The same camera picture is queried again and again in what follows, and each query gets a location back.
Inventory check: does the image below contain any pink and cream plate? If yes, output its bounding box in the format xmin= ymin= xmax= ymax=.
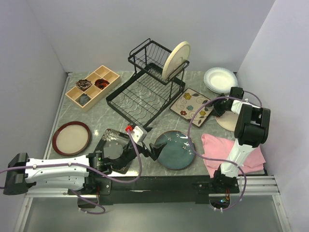
xmin=215 ymin=111 xmax=239 ymax=132

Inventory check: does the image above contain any white fluted plate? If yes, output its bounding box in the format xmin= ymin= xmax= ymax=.
xmin=204 ymin=82 xmax=230 ymax=94

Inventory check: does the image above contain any cream round plate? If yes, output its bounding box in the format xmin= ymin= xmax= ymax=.
xmin=203 ymin=67 xmax=238 ymax=89

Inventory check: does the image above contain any black square floral plate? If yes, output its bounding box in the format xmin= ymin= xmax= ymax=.
xmin=94 ymin=129 xmax=131 ymax=174

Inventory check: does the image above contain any round red rimmed plate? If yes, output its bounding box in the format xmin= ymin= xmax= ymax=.
xmin=52 ymin=121 xmax=92 ymax=157

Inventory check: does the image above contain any beige front plate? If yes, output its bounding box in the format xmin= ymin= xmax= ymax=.
xmin=162 ymin=41 xmax=191 ymax=80

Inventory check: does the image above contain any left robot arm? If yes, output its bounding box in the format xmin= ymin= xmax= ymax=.
xmin=1 ymin=141 xmax=166 ymax=195

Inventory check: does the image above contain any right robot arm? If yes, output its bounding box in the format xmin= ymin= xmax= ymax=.
xmin=211 ymin=87 xmax=271 ymax=193

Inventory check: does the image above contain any black base bar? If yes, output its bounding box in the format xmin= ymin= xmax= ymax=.
xmin=77 ymin=175 xmax=239 ymax=205

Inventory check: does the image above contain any pink cloth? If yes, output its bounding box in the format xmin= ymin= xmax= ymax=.
xmin=201 ymin=134 xmax=266 ymax=178

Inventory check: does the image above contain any grey cloth piece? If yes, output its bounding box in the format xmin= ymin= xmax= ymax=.
xmin=79 ymin=94 xmax=91 ymax=106

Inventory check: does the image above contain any wooden compartment tray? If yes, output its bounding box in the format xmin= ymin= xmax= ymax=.
xmin=65 ymin=65 xmax=121 ymax=112

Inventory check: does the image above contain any brown beaded bundle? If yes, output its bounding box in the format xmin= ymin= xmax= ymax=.
xmin=75 ymin=79 xmax=92 ymax=91

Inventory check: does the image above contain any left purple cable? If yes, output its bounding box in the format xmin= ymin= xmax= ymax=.
xmin=0 ymin=129 xmax=143 ymax=215

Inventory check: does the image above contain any purple cable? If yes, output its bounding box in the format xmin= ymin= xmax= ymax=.
xmin=0 ymin=129 xmax=143 ymax=215
xmin=187 ymin=90 xmax=264 ymax=211

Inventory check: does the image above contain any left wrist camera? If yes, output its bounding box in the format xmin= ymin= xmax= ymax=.
xmin=125 ymin=125 xmax=148 ymax=143

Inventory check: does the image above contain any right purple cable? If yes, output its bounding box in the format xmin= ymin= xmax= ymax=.
xmin=187 ymin=90 xmax=264 ymax=211

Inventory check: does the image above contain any black wire dish rack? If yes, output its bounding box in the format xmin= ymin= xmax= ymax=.
xmin=106 ymin=38 xmax=189 ymax=128

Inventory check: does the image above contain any red black cable bundle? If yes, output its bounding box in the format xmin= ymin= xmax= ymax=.
xmin=94 ymin=79 xmax=110 ymax=89

